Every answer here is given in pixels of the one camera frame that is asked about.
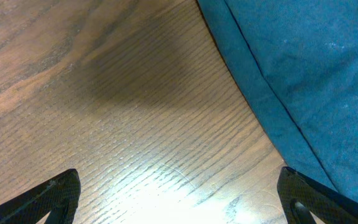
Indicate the dark blue folded garment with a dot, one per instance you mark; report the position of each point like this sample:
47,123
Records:
296,63

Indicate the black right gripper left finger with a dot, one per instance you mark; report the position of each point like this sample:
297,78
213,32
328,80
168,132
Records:
56,199

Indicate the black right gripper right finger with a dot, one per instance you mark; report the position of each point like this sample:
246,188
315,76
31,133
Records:
303,199

